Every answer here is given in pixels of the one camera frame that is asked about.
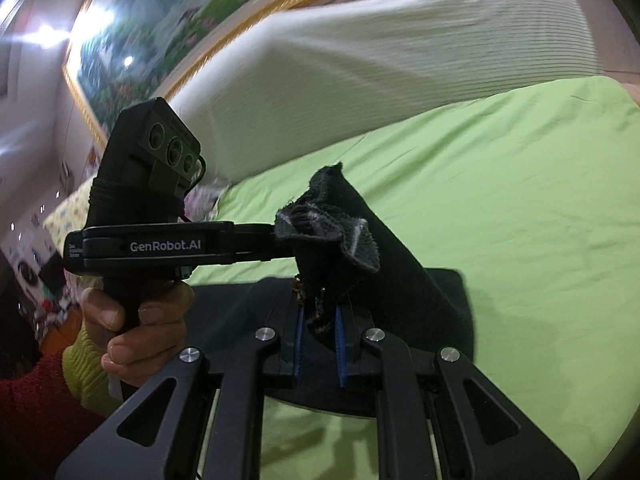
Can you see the white striped pillow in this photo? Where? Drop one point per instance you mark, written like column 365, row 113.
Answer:
column 375, row 60

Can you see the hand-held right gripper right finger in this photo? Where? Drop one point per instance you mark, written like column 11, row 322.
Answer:
column 341, row 355

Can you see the person's left hand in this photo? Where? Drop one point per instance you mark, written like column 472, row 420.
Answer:
column 150, row 332

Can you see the black pants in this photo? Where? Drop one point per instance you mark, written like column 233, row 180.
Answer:
column 400, row 285

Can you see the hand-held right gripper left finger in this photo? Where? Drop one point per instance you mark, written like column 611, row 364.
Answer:
column 300, row 347

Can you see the yellow floral pillow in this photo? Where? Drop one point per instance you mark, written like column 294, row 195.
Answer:
column 67, row 215

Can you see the gold framed landscape painting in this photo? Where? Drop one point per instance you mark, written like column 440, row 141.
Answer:
column 150, row 25

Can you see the colourful printed cloth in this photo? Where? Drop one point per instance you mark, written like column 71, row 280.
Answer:
column 30, row 280

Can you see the green bed sheet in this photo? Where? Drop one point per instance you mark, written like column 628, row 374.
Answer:
column 500, row 185

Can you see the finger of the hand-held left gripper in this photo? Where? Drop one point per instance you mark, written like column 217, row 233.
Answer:
column 252, row 243

